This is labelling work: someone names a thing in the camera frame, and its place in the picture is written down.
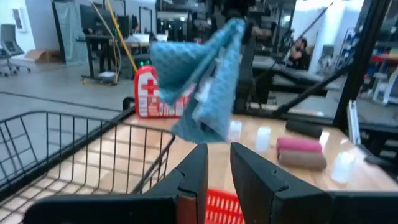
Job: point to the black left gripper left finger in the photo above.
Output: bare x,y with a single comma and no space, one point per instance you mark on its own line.
189,174

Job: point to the black desk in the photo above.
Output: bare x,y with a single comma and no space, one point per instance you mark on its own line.
96,39

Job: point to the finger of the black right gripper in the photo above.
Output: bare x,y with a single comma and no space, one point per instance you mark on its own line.
249,31

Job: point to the aluminium rail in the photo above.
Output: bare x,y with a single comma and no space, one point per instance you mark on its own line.
354,121

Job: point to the black bandage roll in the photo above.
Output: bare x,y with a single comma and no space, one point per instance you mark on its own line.
304,128

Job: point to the pink bandage roll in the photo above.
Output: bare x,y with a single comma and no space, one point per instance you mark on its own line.
298,144

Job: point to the person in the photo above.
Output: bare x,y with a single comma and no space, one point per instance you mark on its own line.
300,56

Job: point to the cardboard box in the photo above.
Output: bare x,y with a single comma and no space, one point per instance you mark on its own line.
43,56

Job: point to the white plastic bottle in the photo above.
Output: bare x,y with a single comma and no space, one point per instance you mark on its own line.
263,139
235,130
342,167

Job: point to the blue quilted cloth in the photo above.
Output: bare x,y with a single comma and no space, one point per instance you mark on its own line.
217,102

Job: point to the black frame post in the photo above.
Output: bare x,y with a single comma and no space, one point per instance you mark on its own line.
360,62

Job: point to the black diagonal frame strut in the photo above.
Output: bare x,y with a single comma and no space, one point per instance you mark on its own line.
311,90

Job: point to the dark computer monitor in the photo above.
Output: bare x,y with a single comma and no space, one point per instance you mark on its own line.
93,18

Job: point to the grey office chair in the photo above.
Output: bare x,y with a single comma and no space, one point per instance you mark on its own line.
9,43

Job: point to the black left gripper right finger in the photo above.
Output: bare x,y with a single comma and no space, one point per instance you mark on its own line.
264,193

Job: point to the red first aid kit case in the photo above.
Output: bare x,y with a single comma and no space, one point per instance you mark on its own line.
149,93

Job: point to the red plastic slotted basket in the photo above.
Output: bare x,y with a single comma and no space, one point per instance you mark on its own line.
222,208

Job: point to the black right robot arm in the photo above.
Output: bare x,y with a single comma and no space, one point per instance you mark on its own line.
245,77

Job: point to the tan bandage roll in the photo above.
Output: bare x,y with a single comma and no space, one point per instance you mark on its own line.
301,160

